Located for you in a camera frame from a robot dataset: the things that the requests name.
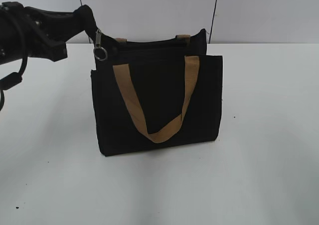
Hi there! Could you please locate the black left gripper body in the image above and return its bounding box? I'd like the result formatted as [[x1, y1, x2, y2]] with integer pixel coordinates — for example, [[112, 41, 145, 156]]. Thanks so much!
[[0, 1, 47, 64]]

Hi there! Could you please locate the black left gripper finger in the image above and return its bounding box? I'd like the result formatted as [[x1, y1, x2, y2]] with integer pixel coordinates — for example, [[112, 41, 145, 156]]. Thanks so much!
[[29, 4, 98, 39], [34, 26, 67, 62]]

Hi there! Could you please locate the silver zipper pull with ring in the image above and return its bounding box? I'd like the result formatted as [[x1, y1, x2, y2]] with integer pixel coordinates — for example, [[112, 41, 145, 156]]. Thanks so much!
[[93, 29, 108, 61]]

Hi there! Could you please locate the black canvas tote bag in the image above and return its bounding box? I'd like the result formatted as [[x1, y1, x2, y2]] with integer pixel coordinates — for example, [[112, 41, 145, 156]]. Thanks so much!
[[91, 29, 223, 157]]

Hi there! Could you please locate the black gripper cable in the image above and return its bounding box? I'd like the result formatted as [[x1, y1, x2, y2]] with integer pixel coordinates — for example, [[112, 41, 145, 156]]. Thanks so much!
[[0, 15, 29, 91]]

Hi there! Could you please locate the tan front bag strap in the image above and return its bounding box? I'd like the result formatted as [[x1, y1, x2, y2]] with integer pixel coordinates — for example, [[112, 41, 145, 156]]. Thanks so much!
[[112, 55, 200, 144]]

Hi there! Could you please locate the tan bag strap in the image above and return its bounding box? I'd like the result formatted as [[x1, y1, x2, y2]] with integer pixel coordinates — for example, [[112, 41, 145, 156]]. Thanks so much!
[[115, 34, 191, 46], [112, 55, 200, 144]]

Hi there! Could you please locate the tan rear bag strap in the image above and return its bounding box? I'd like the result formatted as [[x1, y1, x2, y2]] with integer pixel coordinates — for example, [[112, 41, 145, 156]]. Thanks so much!
[[115, 34, 191, 46]]

